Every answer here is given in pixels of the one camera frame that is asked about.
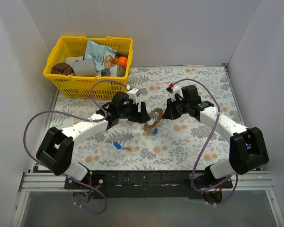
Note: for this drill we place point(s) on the grey paper cup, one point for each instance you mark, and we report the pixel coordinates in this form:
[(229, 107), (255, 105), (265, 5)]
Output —
[(86, 68)]

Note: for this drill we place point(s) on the loose blue key tag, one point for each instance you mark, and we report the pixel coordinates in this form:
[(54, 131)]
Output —
[(119, 146)]

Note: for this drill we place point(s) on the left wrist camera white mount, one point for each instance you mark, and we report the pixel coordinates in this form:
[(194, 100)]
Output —
[(133, 94)]

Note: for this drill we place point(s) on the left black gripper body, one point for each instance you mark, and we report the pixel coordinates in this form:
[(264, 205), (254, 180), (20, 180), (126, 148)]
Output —
[(137, 112)]

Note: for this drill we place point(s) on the light blue snack bag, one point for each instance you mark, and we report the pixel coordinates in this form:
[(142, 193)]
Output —
[(102, 55)]

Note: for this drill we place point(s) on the orange fruit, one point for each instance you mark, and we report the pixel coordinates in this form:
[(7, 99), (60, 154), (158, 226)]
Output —
[(122, 62)]

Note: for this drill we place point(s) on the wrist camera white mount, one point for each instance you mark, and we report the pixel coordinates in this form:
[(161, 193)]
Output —
[(133, 94), (174, 90)]

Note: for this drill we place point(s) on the aluminium frame rail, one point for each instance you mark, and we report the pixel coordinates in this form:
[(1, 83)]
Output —
[(252, 181)]

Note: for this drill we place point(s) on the white paper in basket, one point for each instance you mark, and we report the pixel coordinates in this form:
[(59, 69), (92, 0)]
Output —
[(71, 60)]

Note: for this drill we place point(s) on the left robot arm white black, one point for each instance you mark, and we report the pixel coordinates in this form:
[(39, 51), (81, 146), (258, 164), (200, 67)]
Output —
[(56, 149)]

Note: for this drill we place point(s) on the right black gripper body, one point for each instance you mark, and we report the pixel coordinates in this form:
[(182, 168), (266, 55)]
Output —
[(174, 109)]

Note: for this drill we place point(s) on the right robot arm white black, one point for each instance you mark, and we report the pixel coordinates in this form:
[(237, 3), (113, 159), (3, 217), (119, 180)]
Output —
[(247, 145)]

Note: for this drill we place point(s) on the yellow plastic basket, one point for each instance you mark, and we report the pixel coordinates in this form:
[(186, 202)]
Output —
[(102, 86)]

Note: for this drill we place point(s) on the floral table mat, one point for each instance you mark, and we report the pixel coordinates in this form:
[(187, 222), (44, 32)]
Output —
[(178, 144)]

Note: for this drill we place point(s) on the green item in basket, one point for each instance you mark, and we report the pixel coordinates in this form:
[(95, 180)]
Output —
[(120, 71)]

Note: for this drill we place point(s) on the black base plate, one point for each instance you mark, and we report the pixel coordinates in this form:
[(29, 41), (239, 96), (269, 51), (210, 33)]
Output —
[(143, 184)]

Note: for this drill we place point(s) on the brown round pastry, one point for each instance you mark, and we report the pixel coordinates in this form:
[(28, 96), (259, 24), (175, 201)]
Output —
[(62, 69)]

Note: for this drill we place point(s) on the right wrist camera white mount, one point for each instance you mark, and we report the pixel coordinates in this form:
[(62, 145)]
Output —
[(174, 90)]

